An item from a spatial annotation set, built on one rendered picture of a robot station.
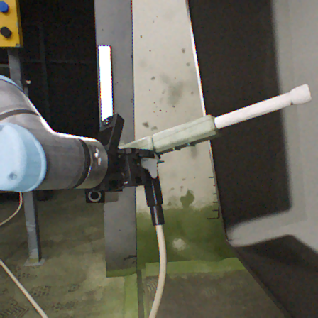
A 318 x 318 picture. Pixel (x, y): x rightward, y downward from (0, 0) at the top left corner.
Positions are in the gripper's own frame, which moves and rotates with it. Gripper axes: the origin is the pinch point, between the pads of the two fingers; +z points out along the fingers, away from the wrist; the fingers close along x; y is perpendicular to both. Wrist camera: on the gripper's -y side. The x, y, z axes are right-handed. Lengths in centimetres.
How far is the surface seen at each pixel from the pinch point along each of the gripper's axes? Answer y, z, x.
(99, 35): -76, 38, -39
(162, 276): 27.8, -0.7, -2.0
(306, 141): -1, 54, 33
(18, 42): -87, 23, -81
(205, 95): -22.5, 29.7, 8.4
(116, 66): -62, 46, -38
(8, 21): -97, 19, -80
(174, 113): -36, 69, -22
